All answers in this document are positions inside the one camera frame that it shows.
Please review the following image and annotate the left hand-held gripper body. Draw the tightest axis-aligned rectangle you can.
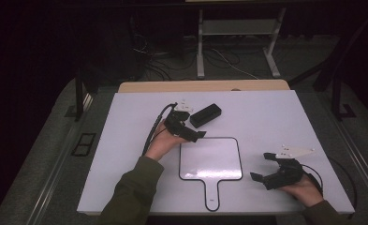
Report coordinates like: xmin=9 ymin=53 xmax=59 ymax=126
xmin=163 ymin=99 xmax=202 ymax=143

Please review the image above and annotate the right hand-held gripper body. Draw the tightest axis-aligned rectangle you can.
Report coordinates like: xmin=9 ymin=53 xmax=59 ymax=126
xmin=262 ymin=143 xmax=316 ymax=191

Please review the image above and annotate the white metal stand frame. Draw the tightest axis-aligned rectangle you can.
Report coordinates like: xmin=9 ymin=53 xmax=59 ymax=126
xmin=196 ymin=7 xmax=287 ymax=80

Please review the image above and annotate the white floor cable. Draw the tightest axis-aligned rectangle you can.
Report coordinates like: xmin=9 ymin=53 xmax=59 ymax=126
xmin=214 ymin=47 xmax=261 ymax=81

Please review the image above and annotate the tangle of black floor cables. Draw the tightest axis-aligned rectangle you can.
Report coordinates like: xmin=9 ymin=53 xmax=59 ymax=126
xmin=129 ymin=32 xmax=199 ymax=83

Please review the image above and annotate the person's right hand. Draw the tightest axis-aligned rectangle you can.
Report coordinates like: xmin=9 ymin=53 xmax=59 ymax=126
xmin=278 ymin=173 xmax=325 ymax=208

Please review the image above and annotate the black metal stand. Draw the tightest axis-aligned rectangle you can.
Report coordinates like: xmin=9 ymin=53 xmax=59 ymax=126
xmin=312 ymin=8 xmax=368 ymax=122

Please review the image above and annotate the small whiteboard with handle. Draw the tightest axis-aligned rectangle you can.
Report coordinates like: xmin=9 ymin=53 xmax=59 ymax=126
xmin=178 ymin=136 xmax=243 ymax=213

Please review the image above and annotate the black whiteboard eraser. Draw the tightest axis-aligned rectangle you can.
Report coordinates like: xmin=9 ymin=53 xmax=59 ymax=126
xmin=189 ymin=103 xmax=223 ymax=129

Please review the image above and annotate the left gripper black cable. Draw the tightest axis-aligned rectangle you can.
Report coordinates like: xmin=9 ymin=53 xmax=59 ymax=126
xmin=140 ymin=101 xmax=178 ymax=158

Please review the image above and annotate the black floor socket frame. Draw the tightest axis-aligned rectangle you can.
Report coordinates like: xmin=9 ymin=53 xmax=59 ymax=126
xmin=71 ymin=132 xmax=97 ymax=158

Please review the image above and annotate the aluminium floor rail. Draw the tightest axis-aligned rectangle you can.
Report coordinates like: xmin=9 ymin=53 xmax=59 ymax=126
xmin=326 ymin=107 xmax=368 ymax=203
xmin=25 ymin=93 xmax=95 ymax=225

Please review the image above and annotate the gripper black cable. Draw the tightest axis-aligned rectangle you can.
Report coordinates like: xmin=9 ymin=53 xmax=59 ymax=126
xmin=302 ymin=155 xmax=358 ymax=220
xmin=140 ymin=101 xmax=178 ymax=158

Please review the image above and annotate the person's left hand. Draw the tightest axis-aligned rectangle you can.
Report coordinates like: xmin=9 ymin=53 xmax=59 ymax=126
xmin=143 ymin=119 xmax=189 ymax=162

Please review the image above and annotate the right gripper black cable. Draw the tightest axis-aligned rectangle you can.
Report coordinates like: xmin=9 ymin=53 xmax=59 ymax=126
xmin=302 ymin=155 xmax=358 ymax=220

